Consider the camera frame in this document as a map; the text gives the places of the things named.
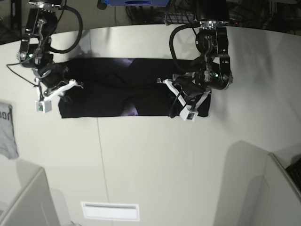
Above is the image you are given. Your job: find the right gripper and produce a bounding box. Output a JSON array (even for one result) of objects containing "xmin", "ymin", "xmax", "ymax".
[{"xmin": 17, "ymin": 7, "xmax": 84, "ymax": 104}]

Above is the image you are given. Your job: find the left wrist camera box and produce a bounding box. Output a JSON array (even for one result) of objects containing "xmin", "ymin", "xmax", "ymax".
[{"xmin": 179, "ymin": 106, "xmax": 198, "ymax": 121}]

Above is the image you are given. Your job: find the black T-shirt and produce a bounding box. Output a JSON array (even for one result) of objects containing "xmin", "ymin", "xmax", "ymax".
[{"xmin": 57, "ymin": 56, "xmax": 213, "ymax": 119}]

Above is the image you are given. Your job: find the grey right partition panel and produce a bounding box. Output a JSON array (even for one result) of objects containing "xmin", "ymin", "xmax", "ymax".
[{"xmin": 240, "ymin": 153, "xmax": 301, "ymax": 226}]

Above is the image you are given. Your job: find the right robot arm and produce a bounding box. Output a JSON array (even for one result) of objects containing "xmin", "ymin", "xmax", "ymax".
[{"xmin": 17, "ymin": 0, "xmax": 83, "ymax": 103}]

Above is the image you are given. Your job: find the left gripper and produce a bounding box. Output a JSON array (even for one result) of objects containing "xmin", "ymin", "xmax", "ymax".
[{"xmin": 157, "ymin": 26, "xmax": 233, "ymax": 111}]

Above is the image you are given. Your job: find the grey partition panel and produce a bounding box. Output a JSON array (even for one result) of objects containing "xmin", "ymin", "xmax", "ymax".
[
  {"xmin": 0, "ymin": 160, "xmax": 60, "ymax": 226},
  {"xmin": 240, "ymin": 153, "xmax": 301, "ymax": 226}
]

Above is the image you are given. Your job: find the black keyboard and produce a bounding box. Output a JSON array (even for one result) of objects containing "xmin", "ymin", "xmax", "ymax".
[{"xmin": 286, "ymin": 160, "xmax": 301, "ymax": 191}]

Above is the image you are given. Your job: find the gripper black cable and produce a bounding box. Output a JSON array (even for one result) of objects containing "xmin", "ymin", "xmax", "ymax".
[
  {"xmin": 168, "ymin": 22, "xmax": 200, "ymax": 71},
  {"xmin": 49, "ymin": 6, "xmax": 84, "ymax": 54}
]

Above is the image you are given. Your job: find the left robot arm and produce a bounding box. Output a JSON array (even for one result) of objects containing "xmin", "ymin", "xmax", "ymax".
[{"xmin": 163, "ymin": 0, "xmax": 233, "ymax": 113}]

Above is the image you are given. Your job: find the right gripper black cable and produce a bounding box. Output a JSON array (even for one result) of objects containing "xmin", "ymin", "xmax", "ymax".
[{"xmin": 49, "ymin": 6, "xmax": 84, "ymax": 54}]

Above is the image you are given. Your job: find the white label on table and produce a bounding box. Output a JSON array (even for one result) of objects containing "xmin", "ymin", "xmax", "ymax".
[{"xmin": 81, "ymin": 202, "xmax": 140, "ymax": 221}]

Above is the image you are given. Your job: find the grey folded T-shirt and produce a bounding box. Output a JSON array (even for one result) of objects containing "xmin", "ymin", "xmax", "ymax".
[{"xmin": 0, "ymin": 102, "xmax": 19, "ymax": 160}]

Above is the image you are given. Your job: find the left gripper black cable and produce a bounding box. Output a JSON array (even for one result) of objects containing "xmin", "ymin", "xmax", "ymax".
[{"xmin": 168, "ymin": 22, "xmax": 200, "ymax": 71}]

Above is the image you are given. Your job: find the blue box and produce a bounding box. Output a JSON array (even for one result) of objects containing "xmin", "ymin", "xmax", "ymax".
[{"xmin": 104, "ymin": 0, "xmax": 169, "ymax": 7}]

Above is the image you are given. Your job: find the grey left partition panel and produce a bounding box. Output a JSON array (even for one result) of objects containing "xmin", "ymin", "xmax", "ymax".
[{"xmin": 0, "ymin": 160, "xmax": 60, "ymax": 226}]

